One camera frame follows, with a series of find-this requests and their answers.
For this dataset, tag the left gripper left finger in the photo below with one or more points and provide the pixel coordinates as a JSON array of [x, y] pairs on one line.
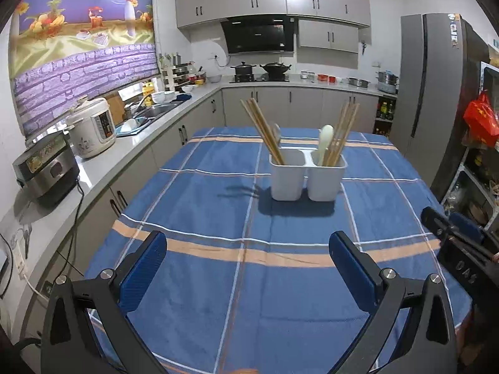
[[69, 343]]

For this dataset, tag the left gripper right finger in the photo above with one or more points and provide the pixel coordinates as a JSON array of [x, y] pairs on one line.
[[427, 343]]

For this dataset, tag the white plastic spoon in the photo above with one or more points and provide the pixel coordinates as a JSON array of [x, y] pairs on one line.
[[325, 138]]

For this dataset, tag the wooden chopsticks bundle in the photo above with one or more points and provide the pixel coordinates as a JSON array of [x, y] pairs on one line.
[[341, 132], [263, 128]]

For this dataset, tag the white utensil holder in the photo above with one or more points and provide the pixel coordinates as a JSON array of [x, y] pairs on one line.
[[301, 171]]

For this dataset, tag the metal storage shelf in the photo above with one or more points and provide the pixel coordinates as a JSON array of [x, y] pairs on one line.
[[474, 188]]

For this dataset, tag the grey lower cabinets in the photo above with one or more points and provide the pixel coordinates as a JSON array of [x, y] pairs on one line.
[[195, 124]]

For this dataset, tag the red plastic bag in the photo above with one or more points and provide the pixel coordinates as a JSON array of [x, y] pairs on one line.
[[482, 121]]

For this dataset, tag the silver black toaster appliance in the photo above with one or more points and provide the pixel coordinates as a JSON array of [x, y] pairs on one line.
[[48, 170]]

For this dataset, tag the blue plaid tablecloth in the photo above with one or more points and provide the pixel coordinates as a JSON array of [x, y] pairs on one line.
[[247, 282]]

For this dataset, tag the steel steamer pot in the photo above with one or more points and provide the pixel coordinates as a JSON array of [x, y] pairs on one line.
[[387, 82]]

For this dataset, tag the grey refrigerator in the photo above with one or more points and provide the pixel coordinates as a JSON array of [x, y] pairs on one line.
[[441, 59]]

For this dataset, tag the white rice cooker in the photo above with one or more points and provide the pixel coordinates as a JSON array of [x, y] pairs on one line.
[[91, 127]]

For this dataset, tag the steel sink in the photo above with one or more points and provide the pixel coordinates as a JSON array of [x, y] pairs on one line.
[[143, 119]]

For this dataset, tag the black wok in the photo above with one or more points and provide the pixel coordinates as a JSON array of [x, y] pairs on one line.
[[276, 68]]

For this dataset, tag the black cooking pot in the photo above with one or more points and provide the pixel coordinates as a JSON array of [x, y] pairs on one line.
[[243, 69]]

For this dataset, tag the white dish rack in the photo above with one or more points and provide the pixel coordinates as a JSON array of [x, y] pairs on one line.
[[177, 76]]

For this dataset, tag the black range hood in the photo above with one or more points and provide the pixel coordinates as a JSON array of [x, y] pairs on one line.
[[259, 33]]

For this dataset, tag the scenic window blind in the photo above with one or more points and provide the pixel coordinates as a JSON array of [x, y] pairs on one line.
[[61, 50]]

